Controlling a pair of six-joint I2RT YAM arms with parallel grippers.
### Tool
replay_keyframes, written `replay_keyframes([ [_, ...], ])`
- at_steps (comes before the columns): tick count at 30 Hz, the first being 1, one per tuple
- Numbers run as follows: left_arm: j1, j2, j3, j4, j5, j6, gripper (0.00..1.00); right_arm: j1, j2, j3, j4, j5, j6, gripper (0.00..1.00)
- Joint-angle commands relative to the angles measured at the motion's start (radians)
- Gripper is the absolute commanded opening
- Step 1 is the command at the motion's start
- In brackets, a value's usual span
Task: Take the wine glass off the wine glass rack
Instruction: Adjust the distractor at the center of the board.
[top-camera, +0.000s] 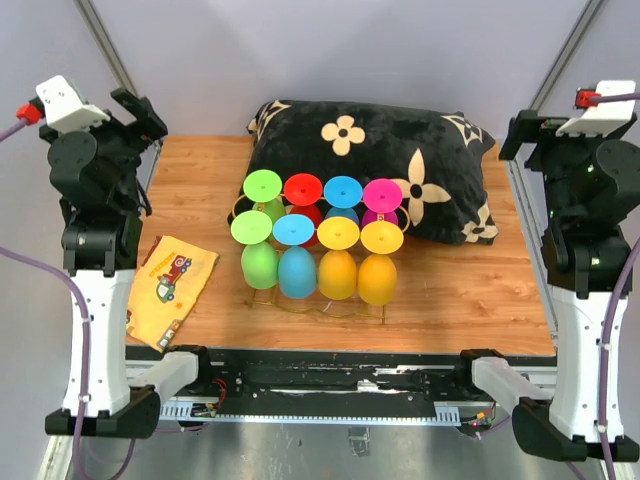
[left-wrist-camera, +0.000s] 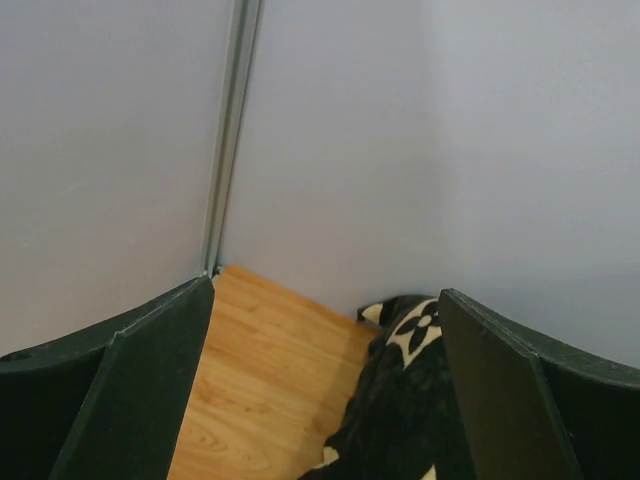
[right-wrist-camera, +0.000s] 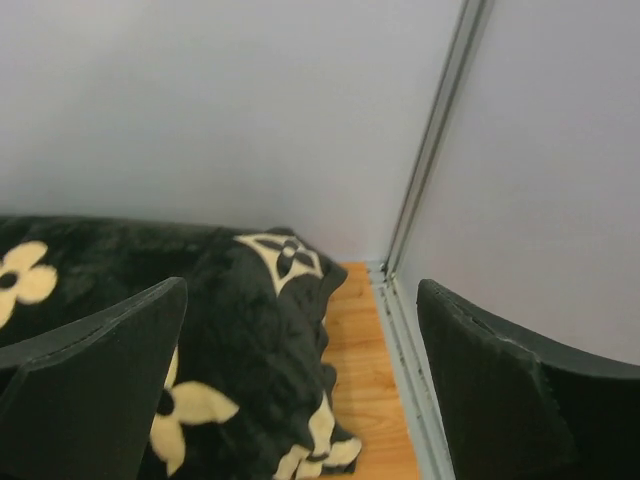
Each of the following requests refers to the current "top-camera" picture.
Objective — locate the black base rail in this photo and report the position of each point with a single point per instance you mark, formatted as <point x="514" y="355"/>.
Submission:
<point x="328" y="386"/>

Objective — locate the black floral pillow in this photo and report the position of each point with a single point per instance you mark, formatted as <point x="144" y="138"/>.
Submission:
<point x="435" y="158"/>

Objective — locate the green wine glass back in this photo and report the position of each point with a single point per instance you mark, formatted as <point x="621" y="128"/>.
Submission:
<point x="263" y="187"/>

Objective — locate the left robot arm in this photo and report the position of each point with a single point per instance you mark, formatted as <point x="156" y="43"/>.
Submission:
<point x="94" y="160"/>

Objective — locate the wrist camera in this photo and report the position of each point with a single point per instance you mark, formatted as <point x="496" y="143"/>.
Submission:
<point x="607" y="107"/>
<point x="65" y="109"/>

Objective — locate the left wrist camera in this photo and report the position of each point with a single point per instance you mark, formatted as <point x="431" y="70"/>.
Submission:
<point x="65" y="109"/>

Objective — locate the blue wine glass front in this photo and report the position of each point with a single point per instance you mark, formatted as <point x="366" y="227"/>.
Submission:
<point x="296" y="269"/>

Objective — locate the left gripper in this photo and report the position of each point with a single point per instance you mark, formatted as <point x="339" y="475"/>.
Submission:
<point x="141" y="133"/>

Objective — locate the blue wine glass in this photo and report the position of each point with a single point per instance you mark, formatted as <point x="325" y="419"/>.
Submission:
<point x="343" y="194"/>
<point x="296" y="269"/>

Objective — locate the blue wine glass back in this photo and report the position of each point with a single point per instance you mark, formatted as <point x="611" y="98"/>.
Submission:
<point x="343" y="194"/>

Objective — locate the gold wire glass rack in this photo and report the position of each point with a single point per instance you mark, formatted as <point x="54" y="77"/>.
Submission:
<point x="273" y="299"/>

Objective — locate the yellow truck print cloth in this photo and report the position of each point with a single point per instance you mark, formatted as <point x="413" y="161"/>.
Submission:
<point x="166" y="288"/>

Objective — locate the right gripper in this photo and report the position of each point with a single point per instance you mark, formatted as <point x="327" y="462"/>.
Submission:
<point x="528" y="127"/>

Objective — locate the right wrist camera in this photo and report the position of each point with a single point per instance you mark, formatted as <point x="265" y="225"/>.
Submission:
<point x="607" y="107"/>

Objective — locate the red wine glass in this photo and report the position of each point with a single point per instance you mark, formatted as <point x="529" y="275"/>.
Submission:
<point x="303" y="190"/>

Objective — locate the green wine glass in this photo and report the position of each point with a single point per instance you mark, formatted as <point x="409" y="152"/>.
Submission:
<point x="263" y="187"/>
<point x="259" y="259"/>

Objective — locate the green wine glass front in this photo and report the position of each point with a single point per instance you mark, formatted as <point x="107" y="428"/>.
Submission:
<point x="259" y="259"/>

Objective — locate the magenta wine glass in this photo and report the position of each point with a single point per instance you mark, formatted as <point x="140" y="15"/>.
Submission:
<point x="382" y="198"/>

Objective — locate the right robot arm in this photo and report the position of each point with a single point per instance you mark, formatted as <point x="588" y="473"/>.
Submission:
<point x="591" y="183"/>

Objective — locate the yellow wine glass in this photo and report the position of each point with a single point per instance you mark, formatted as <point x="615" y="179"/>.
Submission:
<point x="377" y="276"/>
<point x="337" y="270"/>

